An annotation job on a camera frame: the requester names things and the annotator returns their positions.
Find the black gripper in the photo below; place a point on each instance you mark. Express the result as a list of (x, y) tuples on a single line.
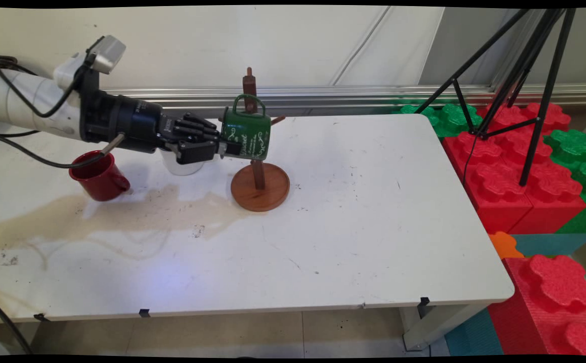
[(126, 123)]

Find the green enamel mug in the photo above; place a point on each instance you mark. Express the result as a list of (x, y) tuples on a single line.
[(250, 136)]

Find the red mug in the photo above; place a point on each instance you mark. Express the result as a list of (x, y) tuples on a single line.
[(101, 179)]

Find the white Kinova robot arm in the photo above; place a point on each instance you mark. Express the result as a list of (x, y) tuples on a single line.
[(20, 101)]

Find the white enamel mug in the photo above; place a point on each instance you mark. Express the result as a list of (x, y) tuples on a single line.
[(184, 169)]

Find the wooden mug tree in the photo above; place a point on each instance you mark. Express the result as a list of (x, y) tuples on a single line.
[(260, 191)]

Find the black table edge clip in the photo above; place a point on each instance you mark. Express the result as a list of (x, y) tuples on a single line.
[(424, 301), (41, 317), (144, 313)]

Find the green foam block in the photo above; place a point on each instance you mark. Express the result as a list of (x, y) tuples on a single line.
[(449, 118), (572, 143)]

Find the red foam block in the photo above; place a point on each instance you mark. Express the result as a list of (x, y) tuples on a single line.
[(555, 196), (494, 186), (549, 302)]

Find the white table leg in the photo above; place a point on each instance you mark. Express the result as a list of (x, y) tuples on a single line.
[(439, 325)]

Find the orange foam piece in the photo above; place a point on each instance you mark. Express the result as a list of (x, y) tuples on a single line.
[(503, 244)]

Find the teal foam block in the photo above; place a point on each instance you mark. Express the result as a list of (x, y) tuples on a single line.
[(471, 335)]

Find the black tripod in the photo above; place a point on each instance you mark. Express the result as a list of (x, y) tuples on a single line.
[(534, 75)]

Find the teal foam piece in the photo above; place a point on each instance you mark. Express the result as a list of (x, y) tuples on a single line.
[(555, 244)]

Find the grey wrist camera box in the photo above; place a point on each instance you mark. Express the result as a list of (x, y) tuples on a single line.
[(107, 53)]

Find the aluminium wall rail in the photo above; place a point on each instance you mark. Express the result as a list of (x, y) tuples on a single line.
[(323, 98)]

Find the white wall conduit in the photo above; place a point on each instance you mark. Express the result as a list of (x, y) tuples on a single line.
[(361, 45)]

